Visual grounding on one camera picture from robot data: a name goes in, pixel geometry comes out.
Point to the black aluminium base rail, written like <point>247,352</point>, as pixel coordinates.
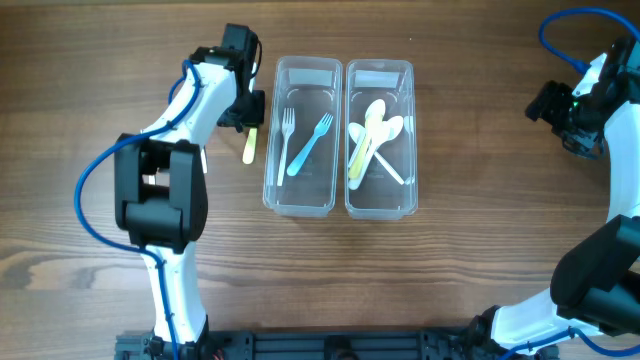
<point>427,344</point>

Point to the yellow plastic spoon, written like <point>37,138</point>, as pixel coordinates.
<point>373,121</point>

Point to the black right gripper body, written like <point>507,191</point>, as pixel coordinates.
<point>550,103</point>

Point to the clear plastic container right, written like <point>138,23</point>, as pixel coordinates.
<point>380,197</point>

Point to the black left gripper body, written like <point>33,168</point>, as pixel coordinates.
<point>248,114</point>

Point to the white plastic spoon thick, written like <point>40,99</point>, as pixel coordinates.
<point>355,182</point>

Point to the white plastic fork large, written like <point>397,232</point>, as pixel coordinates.
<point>204,160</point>

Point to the white fork thick handle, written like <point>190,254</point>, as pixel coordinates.
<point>320,130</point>

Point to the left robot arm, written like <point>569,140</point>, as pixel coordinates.
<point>160,189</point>

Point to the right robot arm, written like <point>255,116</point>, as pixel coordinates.
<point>594,289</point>

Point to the white plastic spoon slim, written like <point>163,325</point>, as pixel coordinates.
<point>356,132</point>

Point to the clear plastic container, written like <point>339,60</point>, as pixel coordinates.
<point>380,197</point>
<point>313,87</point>

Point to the clear plastic container left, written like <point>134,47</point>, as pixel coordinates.
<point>313,87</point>

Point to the yellow plastic fork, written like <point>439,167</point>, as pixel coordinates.
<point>250,146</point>

